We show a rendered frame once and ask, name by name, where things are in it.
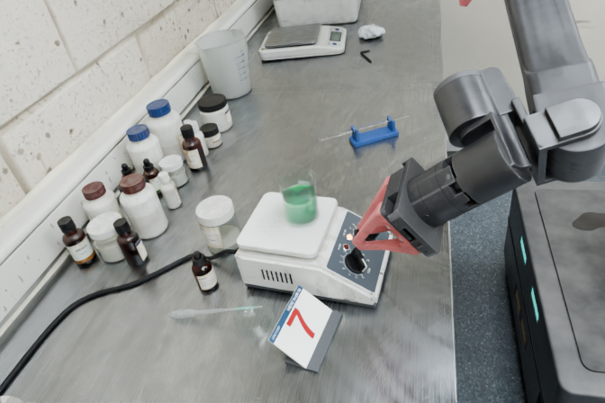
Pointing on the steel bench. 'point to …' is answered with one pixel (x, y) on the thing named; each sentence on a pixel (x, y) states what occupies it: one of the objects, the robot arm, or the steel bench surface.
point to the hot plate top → (262, 226)
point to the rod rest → (374, 135)
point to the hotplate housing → (307, 272)
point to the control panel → (368, 280)
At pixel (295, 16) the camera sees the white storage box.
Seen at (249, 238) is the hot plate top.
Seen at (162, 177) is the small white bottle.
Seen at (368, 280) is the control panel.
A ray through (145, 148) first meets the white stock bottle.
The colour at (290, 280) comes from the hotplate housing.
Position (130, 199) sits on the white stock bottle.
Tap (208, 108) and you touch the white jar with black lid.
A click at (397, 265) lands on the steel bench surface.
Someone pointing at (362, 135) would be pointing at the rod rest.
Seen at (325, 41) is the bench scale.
